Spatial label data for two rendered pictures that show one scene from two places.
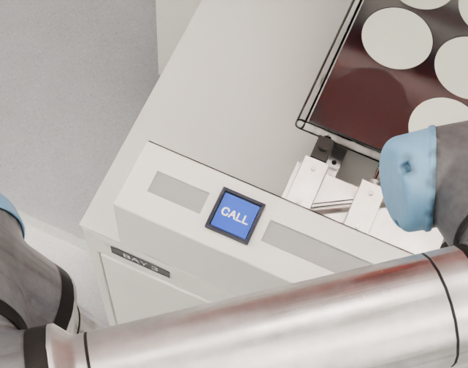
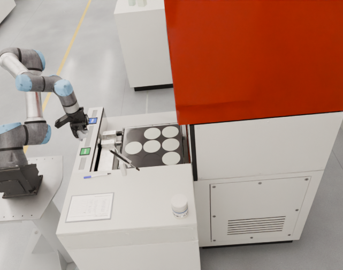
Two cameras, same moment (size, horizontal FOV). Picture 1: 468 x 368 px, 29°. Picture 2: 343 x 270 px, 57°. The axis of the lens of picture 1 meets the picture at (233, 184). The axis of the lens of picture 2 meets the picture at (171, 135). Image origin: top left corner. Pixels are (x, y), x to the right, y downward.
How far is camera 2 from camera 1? 1.68 m
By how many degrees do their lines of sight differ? 46
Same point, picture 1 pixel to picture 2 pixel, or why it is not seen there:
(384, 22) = (154, 130)
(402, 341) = (15, 70)
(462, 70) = (150, 145)
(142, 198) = (91, 110)
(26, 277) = (30, 61)
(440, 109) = (138, 145)
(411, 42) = (152, 135)
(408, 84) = (141, 139)
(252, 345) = (12, 62)
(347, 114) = (129, 133)
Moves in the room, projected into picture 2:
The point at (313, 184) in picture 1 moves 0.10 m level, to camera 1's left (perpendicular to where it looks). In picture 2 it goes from (109, 133) to (107, 123)
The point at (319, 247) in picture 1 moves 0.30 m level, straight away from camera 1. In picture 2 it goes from (91, 133) to (141, 129)
